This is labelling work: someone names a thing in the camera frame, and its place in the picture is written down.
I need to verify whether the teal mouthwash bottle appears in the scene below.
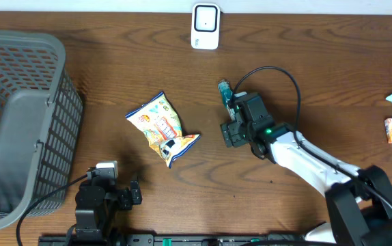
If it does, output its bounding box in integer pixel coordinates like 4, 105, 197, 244
218, 79, 236, 121

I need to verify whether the yellow chips bag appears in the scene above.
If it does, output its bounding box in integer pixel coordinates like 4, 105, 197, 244
125, 92, 201, 168

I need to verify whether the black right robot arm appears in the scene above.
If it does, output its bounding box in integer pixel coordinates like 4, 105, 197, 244
221, 90, 392, 245

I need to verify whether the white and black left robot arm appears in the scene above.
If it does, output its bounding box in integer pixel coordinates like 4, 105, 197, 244
64, 167, 142, 245

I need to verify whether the white barcode scanner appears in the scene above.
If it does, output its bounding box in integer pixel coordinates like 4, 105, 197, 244
191, 3, 221, 50

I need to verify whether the grey plastic shopping basket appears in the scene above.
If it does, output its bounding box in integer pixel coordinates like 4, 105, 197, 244
0, 31, 83, 229

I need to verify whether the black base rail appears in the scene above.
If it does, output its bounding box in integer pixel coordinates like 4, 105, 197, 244
38, 233, 381, 246

